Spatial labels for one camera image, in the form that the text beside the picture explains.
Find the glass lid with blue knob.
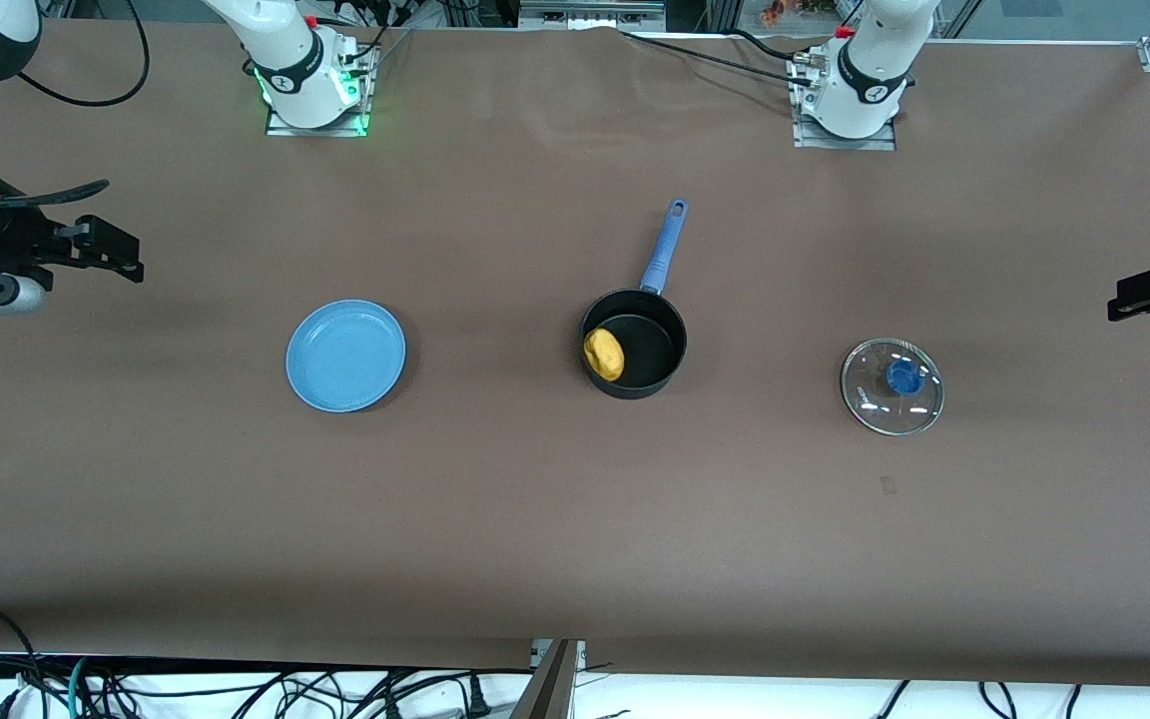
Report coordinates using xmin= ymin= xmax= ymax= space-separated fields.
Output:
xmin=840 ymin=338 xmax=945 ymax=437

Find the yellow potato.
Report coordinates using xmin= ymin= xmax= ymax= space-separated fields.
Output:
xmin=583 ymin=328 xmax=627 ymax=382

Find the blue round plate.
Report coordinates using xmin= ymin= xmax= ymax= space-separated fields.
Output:
xmin=286 ymin=300 xmax=407 ymax=413

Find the orange background object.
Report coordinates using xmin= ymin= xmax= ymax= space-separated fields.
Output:
xmin=760 ymin=0 xmax=836 ymax=26

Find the brown table cover sheet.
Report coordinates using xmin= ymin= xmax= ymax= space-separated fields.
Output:
xmin=0 ymin=18 xmax=1150 ymax=690

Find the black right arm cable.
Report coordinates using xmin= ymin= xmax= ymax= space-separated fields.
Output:
xmin=0 ymin=0 xmax=151 ymax=209

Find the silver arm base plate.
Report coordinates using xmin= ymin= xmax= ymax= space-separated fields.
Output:
xmin=793 ymin=50 xmax=897 ymax=151
xmin=266 ymin=45 xmax=372 ymax=138

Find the black power cable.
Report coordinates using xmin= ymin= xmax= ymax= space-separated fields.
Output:
xmin=620 ymin=28 xmax=808 ymax=83
xmin=725 ymin=28 xmax=811 ymax=63

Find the black pot with blue handle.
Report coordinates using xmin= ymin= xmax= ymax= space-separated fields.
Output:
xmin=580 ymin=198 xmax=690 ymax=400

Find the grey metal frame bar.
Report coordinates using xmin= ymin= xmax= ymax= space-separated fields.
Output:
xmin=520 ymin=0 xmax=666 ymax=31

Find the grey metal post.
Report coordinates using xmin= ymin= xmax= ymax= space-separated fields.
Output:
xmin=510 ymin=639 xmax=588 ymax=719

